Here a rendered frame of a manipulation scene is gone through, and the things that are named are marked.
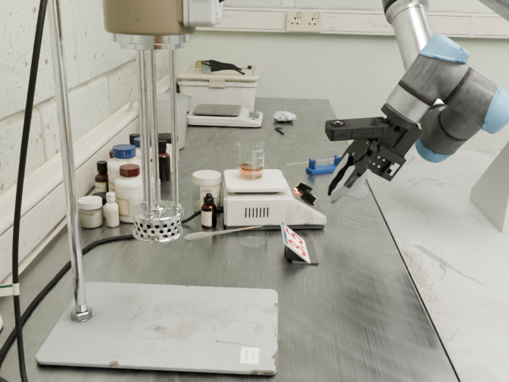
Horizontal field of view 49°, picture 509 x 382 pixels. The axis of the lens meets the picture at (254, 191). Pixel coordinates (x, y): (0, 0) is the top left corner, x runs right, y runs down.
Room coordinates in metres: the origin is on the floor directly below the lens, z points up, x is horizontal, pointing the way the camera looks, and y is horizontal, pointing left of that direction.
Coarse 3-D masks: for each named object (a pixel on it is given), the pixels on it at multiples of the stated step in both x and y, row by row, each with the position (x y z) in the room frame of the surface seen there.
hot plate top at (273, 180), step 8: (224, 176) 1.07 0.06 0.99; (232, 176) 1.07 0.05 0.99; (264, 176) 1.08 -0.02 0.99; (272, 176) 1.08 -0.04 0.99; (280, 176) 1.08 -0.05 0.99; (232, 184) 1.02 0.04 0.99; (240, 184) 1.02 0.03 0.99; (248, 184) 1.02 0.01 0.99; (256, 184) 1.02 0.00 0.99; (264, 184) 1.02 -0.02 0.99; (272, 184) 1.03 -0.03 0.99; (280, 184) 1.03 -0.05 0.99; (232, 192) 1.00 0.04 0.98; (240, 192) 1.00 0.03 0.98; (248, 192) 1.00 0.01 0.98
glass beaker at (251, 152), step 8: (240, 144) 1.08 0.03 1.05; (248, 144) 1.09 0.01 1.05; (256, 144) 1.04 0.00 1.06; (264, 144) 1.06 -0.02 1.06; (240, 152) 1.05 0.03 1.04; (248, 152) 1.04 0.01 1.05; (256, 152) 1.05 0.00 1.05; (240, 160) 1.05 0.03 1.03; (248, 160) 1.04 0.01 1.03; (256, 160) 1.05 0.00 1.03; (240, 168) 1.05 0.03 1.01; (248, 168) 1.04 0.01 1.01; (256, 168) 1.05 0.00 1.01; (240, 176) 1.05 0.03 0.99; (248, 176) 1.04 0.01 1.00; (256, 176) 1.05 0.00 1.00
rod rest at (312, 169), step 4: (336, 160) 1.43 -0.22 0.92; (308, 164) 1.40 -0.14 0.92; (312, 164) 1.38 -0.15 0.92; (328, 164) 1.43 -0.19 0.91; (332, 164) 1.43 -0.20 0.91; (336, 164) 1.43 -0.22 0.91; (308, 168) 1.39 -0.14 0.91; (312, 168) 1.38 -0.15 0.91; (316, 168) 1.39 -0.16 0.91; (320, 168) 1.39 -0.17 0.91; (324, 168) 1.39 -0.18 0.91; (328, 168) 1.39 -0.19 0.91; (332, 168) 1.40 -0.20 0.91; (308, 172) 1.38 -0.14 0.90; (312, 172) 1.37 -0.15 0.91; (316, 172) 1.38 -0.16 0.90; (320, 172) 1.38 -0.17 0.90; (324, 172) 1.39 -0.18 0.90
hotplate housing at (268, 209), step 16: (224, 192) 1.04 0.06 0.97; (256, 192) 1.02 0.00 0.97; (272, 192) 1.02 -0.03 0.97; (288, 192) 1.04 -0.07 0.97; (224, 208) 1.00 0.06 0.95; (240, 208) 1.00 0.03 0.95; (256, 208) 1.00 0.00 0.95; (272, 208) 1.00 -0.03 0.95; (288, 208) 1.00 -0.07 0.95; (304, 208) 1.01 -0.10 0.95; (224, 224) 1.00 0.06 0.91; (240, 224) 1.00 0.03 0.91; (256, 224) 1.00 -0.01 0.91; (272, 224) 1.00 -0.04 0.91; (288, 224) 1.00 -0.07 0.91; (304, 224) 1.01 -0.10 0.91; (320, 224) 1.02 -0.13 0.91
